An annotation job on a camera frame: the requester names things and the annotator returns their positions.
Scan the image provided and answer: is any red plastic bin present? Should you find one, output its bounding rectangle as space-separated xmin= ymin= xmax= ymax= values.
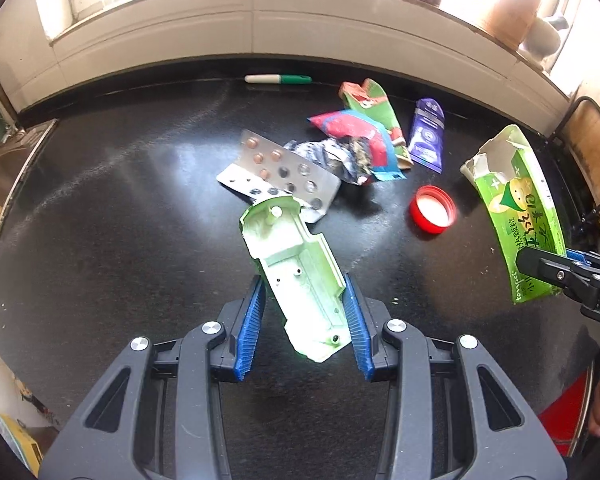
xmin=539 ymin=360 xmax=598 ymax=457

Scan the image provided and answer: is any silver pill blister pack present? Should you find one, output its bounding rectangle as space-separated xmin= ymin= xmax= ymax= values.
xmin=216 ymin=129 xmax=342 ymax=224

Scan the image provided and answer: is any steel sink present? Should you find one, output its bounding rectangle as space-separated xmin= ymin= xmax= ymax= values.
xmin=0 ymin=119 xmax=59 ymax=301

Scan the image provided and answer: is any white ceramic jug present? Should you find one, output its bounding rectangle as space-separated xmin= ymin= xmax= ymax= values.
xmin=521 ymin=15 xmax=570 ymax=59

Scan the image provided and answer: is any green and red drink carton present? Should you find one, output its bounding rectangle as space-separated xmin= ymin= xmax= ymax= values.
xmin=338 ymin=78 xmax=414 ymax=167

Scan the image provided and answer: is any terracotta pot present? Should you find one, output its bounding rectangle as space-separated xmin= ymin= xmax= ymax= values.
xmin=477 ymin=0 xmax=541 ymax=52

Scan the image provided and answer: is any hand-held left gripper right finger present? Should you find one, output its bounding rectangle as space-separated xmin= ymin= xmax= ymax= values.
xmin=342 ymin=272 xmax=567 ymax=480

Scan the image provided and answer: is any crumpled silver foil wrapper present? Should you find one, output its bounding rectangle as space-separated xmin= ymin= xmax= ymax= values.
xmin=285 ymin=137 xmax=376 ymax=187

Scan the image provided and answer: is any torn light green carton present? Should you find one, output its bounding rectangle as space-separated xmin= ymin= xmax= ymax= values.
xmin=460 ymin=125 xmax=568 ymax=305

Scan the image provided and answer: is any red and blue snack wrapper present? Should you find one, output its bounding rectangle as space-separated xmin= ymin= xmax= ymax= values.
xmin=307 ymin=109 xmax=407 ymax=182

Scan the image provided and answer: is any pale green plastic shell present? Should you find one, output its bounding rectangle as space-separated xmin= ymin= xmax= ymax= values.
xmin=238 ymin=195 xmax=353 ymax=363

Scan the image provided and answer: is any green and white marker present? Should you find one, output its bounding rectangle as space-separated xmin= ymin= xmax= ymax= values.
xmin=244 ymin=74 xmax=313 ymax=86

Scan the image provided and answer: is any yellow box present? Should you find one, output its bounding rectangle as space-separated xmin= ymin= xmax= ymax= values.
xmin=0 ymin=411 xmax=44 ymax=477

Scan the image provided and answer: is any purple sachet packet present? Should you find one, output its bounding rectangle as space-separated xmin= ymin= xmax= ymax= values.
xmin=407 ymin=98 xmax=447 ymax=175

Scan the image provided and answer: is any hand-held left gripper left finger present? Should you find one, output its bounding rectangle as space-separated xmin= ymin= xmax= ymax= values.
xmin=39 ymin=275 xmax=267 ymax=480

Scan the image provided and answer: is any red bottle cap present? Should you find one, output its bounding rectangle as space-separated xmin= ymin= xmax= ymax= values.
xmin=410 ymin=185 xmax=458 ymax=234

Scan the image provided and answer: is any metal framed wooden chair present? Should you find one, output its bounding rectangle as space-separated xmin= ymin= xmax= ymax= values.
xmin=551 ymin=95 xmax=600 ymax=233

